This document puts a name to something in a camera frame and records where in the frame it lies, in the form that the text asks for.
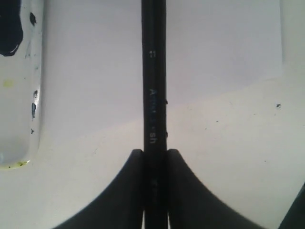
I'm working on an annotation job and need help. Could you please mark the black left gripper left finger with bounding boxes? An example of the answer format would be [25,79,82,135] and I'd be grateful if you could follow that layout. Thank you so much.
[56,149,144,229]

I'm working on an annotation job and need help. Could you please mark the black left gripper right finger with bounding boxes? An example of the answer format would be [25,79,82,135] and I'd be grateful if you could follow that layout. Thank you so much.
[167,149,261,229]

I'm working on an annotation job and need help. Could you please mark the black paintbrush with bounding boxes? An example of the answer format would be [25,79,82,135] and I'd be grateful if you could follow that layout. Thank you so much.
[141,0,168,229]

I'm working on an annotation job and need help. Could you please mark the white paint tray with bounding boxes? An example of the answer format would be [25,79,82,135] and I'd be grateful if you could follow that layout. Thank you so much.
[0,0,45,169]

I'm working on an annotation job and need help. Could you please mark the white paper sheet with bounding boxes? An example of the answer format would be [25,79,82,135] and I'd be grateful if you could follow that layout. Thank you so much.
[43,0,282,138]

